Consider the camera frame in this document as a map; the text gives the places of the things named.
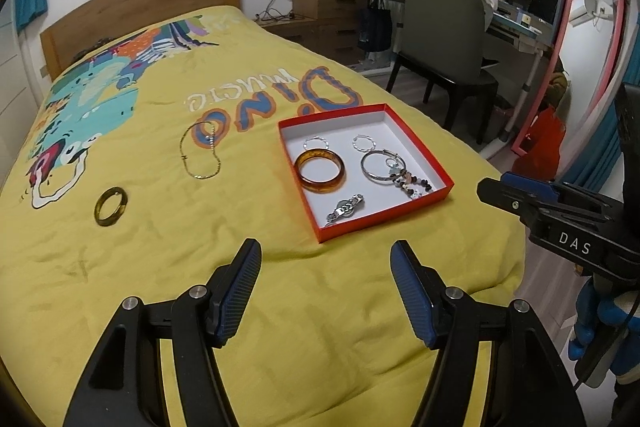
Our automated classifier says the brown beaded bracelet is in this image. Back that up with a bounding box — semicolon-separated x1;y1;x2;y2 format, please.
384;157;434;200

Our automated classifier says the gold chain necklace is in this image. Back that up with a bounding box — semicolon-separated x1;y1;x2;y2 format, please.
178;119;222;181

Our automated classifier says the red bag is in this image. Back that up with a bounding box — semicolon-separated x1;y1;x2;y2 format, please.
512;106;566;181

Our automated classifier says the white desk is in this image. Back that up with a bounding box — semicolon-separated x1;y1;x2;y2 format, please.
351;0;566;158

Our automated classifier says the pink framed mirror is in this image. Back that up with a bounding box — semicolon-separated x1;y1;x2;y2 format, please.
541;0;626;139

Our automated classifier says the yellow dinosaur bedspread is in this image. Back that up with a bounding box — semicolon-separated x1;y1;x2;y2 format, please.
1;6;525;426

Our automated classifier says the red jewelry box tray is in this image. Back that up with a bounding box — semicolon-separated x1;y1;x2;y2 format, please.
279;104;454;243

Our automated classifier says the white wardrobe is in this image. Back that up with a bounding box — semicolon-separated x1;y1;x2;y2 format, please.
0;0;37;183

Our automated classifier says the wooden drawer chest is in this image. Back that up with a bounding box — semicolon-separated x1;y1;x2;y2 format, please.
259;0;366;66

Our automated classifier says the dark olive bangle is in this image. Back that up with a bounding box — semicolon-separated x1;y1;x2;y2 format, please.
93;186;128;228

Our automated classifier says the grey desk chair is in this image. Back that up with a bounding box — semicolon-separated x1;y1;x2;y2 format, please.
386;0;499;144

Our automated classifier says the amber bangle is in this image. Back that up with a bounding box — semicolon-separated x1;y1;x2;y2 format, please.
294;148;346;194

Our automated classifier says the wooden headboard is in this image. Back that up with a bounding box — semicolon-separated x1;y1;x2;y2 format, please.
40;0;241;79

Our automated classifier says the silver wristwatch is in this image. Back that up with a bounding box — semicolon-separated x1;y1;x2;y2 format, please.
326;194;364;225

